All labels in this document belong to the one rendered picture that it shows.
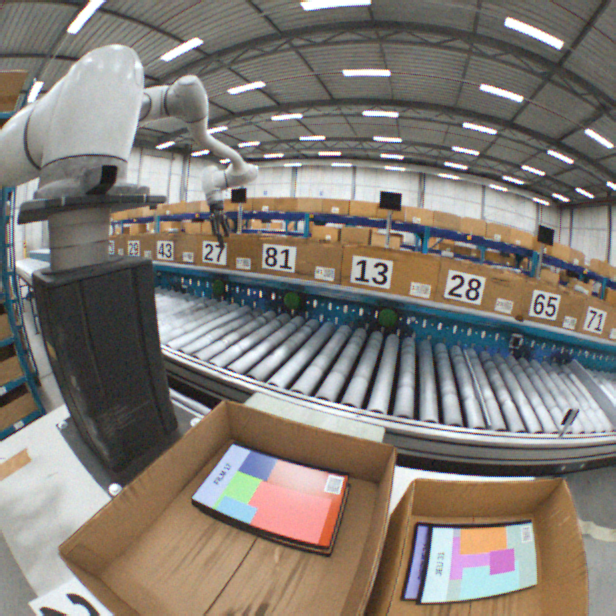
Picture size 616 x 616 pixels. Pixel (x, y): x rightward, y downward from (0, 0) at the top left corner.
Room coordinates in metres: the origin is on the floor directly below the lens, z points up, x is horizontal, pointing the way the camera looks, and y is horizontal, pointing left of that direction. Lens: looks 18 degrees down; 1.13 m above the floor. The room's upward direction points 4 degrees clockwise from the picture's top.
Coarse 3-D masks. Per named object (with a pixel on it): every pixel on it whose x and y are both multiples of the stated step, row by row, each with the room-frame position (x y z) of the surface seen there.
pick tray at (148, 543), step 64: (192, 448) 0.25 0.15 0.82; (320, 448) 0.29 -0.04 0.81; (384, 448) 0.26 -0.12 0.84; (128, 512) 0.10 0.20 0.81; (192, 512) 0.16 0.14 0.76; (384, 512) 0.15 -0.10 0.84; (128, 576) 0.01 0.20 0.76; (192, 576) 0.06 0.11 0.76; (256, 576) 0.08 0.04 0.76; (320, 576) 0.09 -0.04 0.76
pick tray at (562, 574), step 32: (416, 480) 0.19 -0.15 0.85; (448, 480) 0.18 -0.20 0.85; (544, 480) 0.12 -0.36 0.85; (416, 512) 0.18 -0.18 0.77; (448, 512) 0.17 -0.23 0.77; (480, 512) 0.15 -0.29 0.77; (512, 512) 0.12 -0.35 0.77; (544, 512) 0.08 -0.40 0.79; (576, 512) 0.03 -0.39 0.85; (384, 544) 0.14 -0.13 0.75; (544, 544) 0.03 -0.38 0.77; (576, 544) -0.02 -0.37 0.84; (384, 576) 0.07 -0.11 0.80; (544, 576) -0.04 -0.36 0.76; (576, 576) -0.07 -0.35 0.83; (384, 608) 0.02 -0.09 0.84; (416, 608) 0.02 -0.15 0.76; (448, 608) 0.00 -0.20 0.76; (480, 608) -0.03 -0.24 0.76; (512, 608) -0.06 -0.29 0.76; (544, 608) -0.10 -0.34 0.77; (576, 608) -0.13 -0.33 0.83
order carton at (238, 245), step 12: (204, 240) 1.32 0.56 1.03; (216, 240) 1.29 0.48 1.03; (228, 240) 1.26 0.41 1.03; (240, 240) 1.24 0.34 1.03; (252, 240) 1.22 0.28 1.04; (228, 252) 1.26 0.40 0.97; (240, 252) 1.24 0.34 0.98; (252, 252) 1.22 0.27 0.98; (204, 264) 1.32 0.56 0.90; (216, 264) 1.29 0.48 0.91; (228, 264) 1.26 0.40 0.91; (252, 264) 1.22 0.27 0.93
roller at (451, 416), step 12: (444, 348) 0.81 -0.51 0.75; (444, 360) 0.72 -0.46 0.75; (444, 372) 0.64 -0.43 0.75; (444, 384) 0.58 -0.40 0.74; (444, 396) 0.53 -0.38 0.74; (456, 396) 0.51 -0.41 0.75; (444, 408) 0.48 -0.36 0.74; (456, 408) 0.46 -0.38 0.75; (444, 420) 0.44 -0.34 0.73; (456, 420) 0.41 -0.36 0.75
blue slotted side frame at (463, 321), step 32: (32, 256) 3.14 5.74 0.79; (192, 288) 1.31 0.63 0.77; (256, 288) 1.17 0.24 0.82; (288, 288) 1.09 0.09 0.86; (320, 288) 1.04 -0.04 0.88; (352, 320) 1.02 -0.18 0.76; (416, 320) 0.93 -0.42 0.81; (448, 320) 0.89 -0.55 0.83; (480, 320) 0.82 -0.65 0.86; (416, 352) 0.90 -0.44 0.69; (448, 352) 0.88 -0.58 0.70; (512, 352) 0.78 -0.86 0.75; (544, 352) 0.72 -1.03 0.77; (576, 352) 0.65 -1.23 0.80; (608, 352) 0.55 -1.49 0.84
